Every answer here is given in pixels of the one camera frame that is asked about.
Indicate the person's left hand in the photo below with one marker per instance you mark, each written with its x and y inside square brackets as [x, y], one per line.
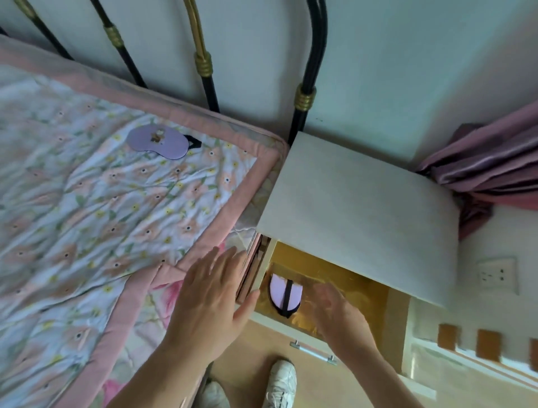
[206, 307]

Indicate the person's right hand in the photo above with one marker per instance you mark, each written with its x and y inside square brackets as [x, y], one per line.
[340, 323]

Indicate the person's left thumb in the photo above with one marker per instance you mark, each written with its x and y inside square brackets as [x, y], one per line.
[249, 308]

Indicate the person's right fingers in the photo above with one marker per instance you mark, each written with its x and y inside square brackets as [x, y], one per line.
[321, 300]

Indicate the person's left forearm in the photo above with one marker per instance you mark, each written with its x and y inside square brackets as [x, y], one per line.
[164, 378]

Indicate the person's right forearm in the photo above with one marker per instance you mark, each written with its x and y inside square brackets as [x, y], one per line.
[378, 378]

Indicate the gold drawer lining paper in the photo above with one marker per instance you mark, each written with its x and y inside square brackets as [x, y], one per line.
[336, 273]

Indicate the plain purple eye mask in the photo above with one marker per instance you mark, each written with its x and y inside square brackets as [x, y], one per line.
[279, 292]

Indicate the white drawer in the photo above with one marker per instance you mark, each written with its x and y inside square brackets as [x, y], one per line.
[393, 332]

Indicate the person's white right shoe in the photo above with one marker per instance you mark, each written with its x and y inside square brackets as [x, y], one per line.
[280, 384]

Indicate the person's white shoe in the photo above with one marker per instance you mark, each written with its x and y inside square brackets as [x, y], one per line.
[280, 384]
[215, 396]

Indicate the person's white left shoe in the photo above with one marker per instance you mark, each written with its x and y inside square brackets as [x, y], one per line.
[215, 396]

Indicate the white bedside cabinet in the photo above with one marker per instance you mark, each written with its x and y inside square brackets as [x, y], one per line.
[361, 214]

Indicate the pink floral bed sheet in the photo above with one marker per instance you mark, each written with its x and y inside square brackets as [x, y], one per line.
[147, 307]

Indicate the brown wooden block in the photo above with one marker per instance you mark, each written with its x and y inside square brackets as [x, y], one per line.
[534, 354]
[447, 336]
[489, 345]

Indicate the purple eye mask with print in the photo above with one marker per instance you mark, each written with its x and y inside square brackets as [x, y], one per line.
[157, 142]

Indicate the floral quilt with pink border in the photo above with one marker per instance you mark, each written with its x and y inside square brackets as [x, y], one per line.
[84, 210]

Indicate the pink satin curtain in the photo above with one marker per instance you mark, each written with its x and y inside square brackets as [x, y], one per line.
[491, 164]

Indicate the black and gold metal headboard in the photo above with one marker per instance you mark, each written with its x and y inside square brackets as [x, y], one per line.
[206, 63]

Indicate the white rail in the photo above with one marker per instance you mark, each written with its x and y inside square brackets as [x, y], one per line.
[475, 365]

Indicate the white wall socket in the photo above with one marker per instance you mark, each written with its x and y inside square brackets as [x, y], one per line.
[497, 275]

